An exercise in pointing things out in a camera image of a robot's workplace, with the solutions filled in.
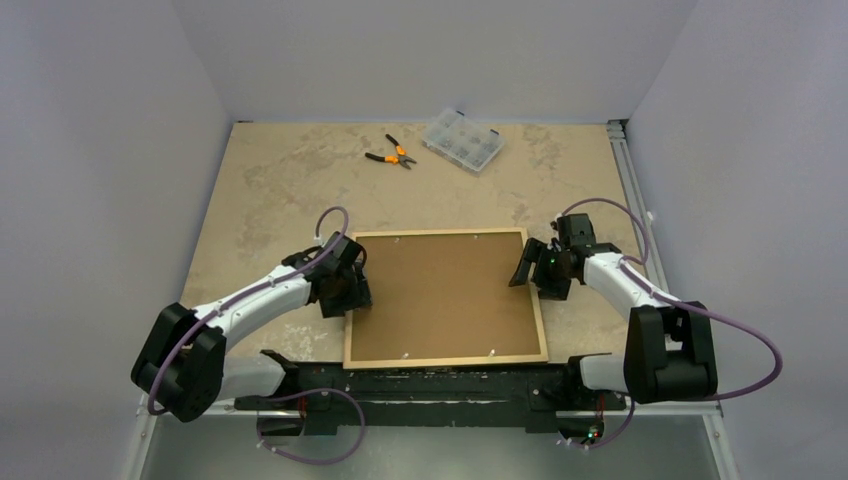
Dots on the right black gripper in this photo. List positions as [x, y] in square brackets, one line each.
[538, 266]

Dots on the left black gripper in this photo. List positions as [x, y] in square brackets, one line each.
[357, 297]

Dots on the green wooden picture frame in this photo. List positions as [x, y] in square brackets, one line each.
[348, 331]

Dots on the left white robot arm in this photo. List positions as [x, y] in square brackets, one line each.
[184, 367]

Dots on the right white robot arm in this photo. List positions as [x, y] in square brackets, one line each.
[669, 351]

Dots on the clear plastic organizer box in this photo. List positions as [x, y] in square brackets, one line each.
[465, 143]

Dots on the orange black pliers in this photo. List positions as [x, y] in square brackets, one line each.
[400, 157]

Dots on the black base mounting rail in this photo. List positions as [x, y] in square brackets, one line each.
[317, 398]

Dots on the aluminium extrusion frame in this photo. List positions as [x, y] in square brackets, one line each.
[423, 299]

